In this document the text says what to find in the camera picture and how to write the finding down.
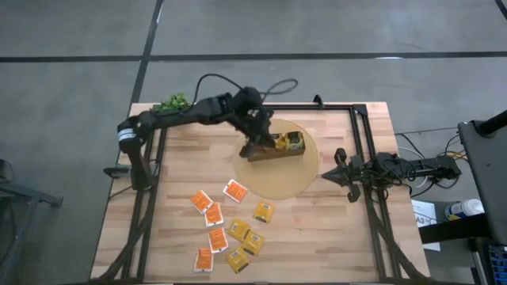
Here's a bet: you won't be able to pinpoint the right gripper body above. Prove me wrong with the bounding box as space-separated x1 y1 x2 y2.
336 148 374 203

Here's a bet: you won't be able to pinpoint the round woven placemat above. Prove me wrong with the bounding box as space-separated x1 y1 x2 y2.
232 120 321 201

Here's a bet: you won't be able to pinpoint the wooden tea organizer box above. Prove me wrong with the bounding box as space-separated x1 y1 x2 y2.
238 132 307 163

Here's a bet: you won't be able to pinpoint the white paper sheet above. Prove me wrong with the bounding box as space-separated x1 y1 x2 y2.
410 199 442 253

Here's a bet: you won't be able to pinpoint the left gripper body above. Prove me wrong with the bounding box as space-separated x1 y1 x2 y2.
239 114 277 158

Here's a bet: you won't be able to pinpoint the grey metal stand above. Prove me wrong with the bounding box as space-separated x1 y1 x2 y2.
0 158 64 285

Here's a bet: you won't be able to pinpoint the green plant in white pot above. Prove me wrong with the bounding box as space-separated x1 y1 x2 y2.
154 92 191 114

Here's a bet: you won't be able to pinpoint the yellow tea packet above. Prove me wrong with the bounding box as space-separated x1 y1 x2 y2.
253 200 277 224
226 245 251 274
227 219 252 243
241 231 266 257

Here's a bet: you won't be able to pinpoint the black cart shelf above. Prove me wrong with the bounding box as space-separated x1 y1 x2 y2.
418 213 494 245

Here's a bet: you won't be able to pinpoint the white bottle with blue label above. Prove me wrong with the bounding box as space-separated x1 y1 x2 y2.
444 199 486 222

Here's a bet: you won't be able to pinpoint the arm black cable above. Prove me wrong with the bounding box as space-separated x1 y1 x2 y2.
193 73 299 105
362 158 417 199

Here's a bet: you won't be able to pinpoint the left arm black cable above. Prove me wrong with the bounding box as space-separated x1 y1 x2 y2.
193 73 299 105

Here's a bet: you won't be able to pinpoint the packets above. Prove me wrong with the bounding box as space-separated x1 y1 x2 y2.
271 133 288 150

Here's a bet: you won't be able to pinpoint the green tea packet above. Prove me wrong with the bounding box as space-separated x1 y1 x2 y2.
285 131 305 151

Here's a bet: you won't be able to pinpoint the black keyboard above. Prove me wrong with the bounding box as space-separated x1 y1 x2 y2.
486 244 507 285

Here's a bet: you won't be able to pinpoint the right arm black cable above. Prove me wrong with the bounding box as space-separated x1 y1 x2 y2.
362 158 417 199

